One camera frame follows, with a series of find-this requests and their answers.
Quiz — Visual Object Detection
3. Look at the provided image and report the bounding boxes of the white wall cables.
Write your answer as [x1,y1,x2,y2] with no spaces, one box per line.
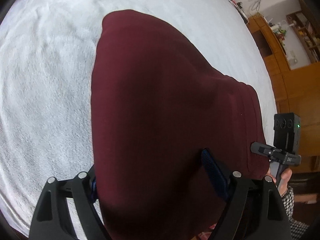
[248,0,298,16]

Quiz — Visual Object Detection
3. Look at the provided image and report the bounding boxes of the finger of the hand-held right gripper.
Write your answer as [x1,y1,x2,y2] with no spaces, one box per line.
[250,142,273,157]

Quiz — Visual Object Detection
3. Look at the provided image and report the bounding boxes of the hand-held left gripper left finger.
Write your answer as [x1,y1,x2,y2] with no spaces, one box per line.
[29,164,108,240]

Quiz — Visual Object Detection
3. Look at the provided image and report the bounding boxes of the person's right hand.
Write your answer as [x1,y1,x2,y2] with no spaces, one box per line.
[264,165,293,197]

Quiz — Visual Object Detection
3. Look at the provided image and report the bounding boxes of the white fleece blanket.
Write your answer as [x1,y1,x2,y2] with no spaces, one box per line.
[0,0,278,238]

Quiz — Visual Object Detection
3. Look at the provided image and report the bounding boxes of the white wall socket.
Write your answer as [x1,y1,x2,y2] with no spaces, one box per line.
[288,51,298,67]

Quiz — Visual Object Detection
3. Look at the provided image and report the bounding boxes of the maroon pants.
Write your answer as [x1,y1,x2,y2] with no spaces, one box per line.
[90,9,271,240]

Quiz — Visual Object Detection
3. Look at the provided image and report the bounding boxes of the small dark device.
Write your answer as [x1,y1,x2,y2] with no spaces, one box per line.
[228,0,250,26]

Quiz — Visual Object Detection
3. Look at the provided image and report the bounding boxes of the person's right forearm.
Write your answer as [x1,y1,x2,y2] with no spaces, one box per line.
[281,186,311,240]

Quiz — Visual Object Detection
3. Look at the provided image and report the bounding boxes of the wooden wall shelf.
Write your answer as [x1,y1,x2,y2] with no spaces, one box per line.
[286,0,320,63]

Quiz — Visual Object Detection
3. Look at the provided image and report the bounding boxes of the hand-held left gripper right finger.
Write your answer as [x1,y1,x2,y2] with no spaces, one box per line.
[200,148,293,240]

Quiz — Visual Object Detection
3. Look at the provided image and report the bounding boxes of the light wooden cabinet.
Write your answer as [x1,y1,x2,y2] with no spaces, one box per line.
[247,16,320,175]

